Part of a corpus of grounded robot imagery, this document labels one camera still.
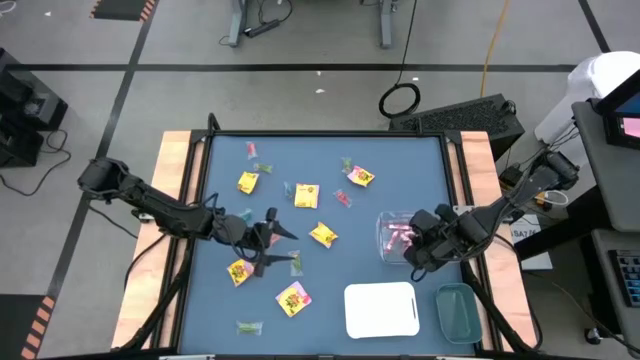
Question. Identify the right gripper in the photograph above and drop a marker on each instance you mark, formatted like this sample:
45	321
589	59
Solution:
435	240

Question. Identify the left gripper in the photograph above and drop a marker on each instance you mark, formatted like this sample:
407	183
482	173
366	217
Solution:
250	235

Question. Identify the large yellow pink candy packet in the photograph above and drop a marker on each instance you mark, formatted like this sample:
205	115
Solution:
293	298

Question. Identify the small yellow candy packet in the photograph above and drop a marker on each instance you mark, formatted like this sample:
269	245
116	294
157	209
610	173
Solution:
247	182

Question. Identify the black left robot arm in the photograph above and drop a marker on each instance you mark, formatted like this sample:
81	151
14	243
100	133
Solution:
160	207

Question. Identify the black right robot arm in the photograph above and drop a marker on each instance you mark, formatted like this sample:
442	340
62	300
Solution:
505	207

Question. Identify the orange candy clear wrapper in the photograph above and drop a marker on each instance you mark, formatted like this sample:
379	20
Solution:
275	240

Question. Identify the teal candy clear wrapper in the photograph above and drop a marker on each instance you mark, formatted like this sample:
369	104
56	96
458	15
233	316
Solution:
245	215

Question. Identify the blue candy clear wrapper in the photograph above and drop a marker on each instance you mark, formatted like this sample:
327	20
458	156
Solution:
287	189

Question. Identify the red candy clear wrapper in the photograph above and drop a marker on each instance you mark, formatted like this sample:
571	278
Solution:
251	149
343	198

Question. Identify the clear plastic container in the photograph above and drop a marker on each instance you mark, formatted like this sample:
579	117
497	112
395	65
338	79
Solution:
381	254

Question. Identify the teal plastic bin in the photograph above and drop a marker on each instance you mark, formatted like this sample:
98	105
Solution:
457	313

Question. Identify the white plastic bin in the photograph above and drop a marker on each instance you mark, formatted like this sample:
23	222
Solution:
381	310

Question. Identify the black power brick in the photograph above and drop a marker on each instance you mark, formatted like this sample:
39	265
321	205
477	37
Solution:
511	176

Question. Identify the wooden table side board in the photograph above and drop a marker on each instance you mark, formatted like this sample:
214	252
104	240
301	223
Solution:
172	150
480	150

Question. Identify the white paper sheet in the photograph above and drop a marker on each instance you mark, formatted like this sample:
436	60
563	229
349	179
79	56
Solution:
537	255

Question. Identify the black computer tower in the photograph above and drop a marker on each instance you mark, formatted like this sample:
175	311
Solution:
465	117

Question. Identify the gray desk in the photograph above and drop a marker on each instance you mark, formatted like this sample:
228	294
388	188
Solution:
607	170
607	240

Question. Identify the black keyboard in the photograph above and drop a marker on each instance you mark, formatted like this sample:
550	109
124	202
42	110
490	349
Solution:
627	277

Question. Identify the white plastic cover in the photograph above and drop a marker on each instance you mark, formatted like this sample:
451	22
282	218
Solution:
590	90

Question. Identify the black power strip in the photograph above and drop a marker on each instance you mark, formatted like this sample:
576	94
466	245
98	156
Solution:
262	27

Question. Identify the gray desk leg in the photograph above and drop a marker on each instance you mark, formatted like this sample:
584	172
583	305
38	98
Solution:
385	22
237	22

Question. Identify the black monitor lit screen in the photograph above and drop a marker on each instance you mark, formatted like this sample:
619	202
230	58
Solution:
622	115

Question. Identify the black hazard striped mat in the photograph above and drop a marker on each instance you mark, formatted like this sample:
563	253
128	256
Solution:
122	9
25	325

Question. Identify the black equipment case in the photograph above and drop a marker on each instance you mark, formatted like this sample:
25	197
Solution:
25	107

